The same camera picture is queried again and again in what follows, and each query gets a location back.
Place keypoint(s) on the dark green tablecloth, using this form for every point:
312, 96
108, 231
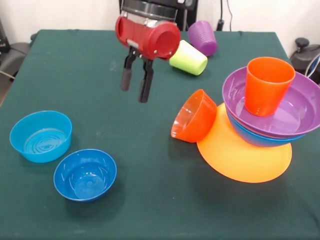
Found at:
100, 220

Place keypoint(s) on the green cup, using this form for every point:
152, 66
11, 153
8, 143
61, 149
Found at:
190, 60

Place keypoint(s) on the flat-bottomed light blue bowl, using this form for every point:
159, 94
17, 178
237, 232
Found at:
17, 140

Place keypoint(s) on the purple bowl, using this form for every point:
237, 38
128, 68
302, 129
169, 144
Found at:
305, 105

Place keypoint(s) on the dark blue bowl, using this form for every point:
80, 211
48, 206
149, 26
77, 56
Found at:
85, 180

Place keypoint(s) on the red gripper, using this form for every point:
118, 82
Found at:
145, 37

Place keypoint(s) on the orange cup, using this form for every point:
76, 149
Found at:
265, 95

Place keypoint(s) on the large light blue bowl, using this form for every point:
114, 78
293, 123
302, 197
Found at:
250, 138

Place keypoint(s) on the purple cup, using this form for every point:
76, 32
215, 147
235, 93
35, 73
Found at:
203, 37

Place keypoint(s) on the large yellow-orange bowl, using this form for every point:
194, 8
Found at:
237, 165

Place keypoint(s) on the small orange bowl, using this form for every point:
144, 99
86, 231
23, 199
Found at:
197, 117

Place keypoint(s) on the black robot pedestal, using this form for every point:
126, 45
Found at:
191, 15

